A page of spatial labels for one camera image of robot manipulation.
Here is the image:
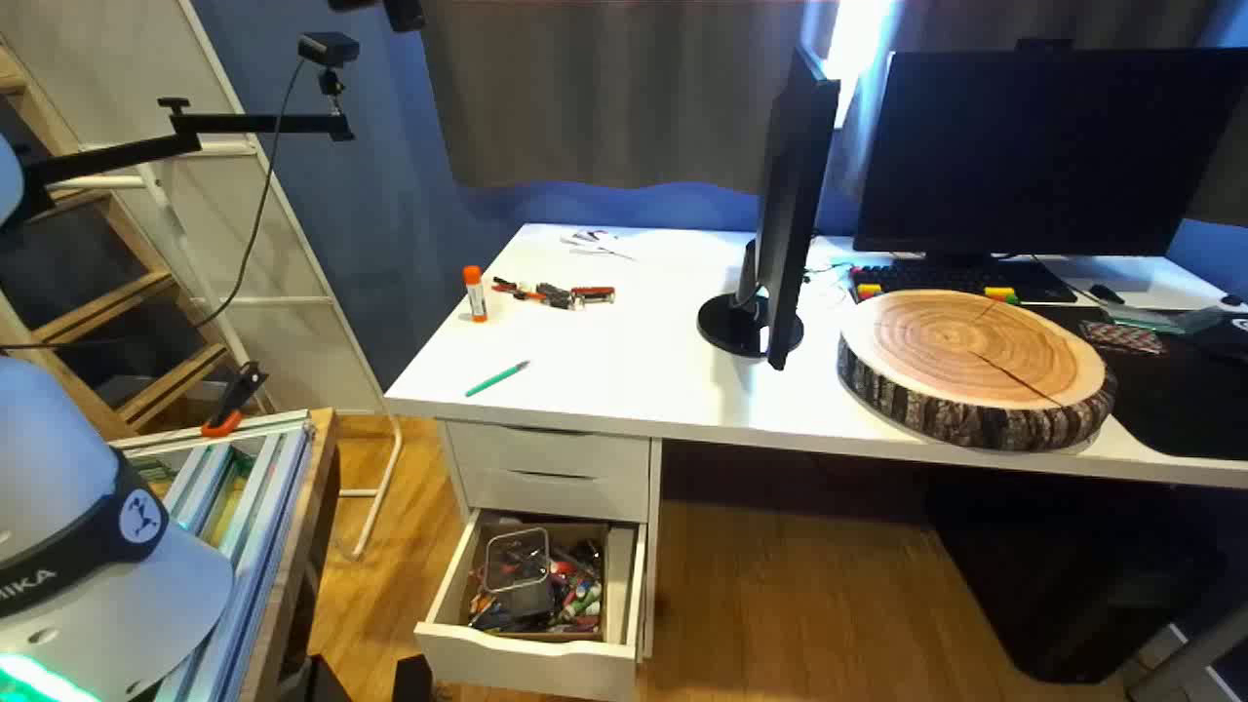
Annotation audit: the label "wooden shelf unit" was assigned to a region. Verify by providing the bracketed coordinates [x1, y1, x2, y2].
[0, 47, 236, 436]

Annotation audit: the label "grey curtain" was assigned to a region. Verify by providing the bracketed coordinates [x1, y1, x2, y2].
[422, 0, 1242, 224]

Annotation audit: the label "large black monitor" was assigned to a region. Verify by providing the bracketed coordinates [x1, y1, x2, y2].
[852, 47, 1242, 255]

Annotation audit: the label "white metal rack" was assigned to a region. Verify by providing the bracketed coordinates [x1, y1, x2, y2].
[91, 0, 403, 557]

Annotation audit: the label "white open drawer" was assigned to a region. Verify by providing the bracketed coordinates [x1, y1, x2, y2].
[412, 510, 646, 702]

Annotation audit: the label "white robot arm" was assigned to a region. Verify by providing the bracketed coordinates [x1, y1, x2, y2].
[0, 360, 228, 702]

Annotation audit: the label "small orange-capped bottle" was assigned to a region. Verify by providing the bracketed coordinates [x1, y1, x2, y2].
[458, 267, 486, 325]

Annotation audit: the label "side-on black monitor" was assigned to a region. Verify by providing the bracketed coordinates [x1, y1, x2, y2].
[699, 47, 837, 369]

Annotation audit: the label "clutter in drawer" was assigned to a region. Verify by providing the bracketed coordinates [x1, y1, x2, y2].
[462, 519, 605, 639]

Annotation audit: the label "white closed upper drawer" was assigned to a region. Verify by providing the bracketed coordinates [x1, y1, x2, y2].
[443, 423, 651, 522]

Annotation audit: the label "keys and red knife cluster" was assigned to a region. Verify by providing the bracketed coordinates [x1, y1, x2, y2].
[492, 276, 616, 307]

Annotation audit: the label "green pen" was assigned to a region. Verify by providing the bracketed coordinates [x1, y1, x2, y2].
[462, 360, 530, 399]

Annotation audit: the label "side table with glass top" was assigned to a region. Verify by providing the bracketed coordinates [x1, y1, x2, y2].
[120, 411, 340, 702]

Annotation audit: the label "wood slice cushion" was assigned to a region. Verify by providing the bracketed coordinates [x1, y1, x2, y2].
[837, 288, 1116, 453]

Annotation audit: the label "white paper cards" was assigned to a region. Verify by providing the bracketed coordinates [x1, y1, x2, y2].
[556, 232, 631, 263]

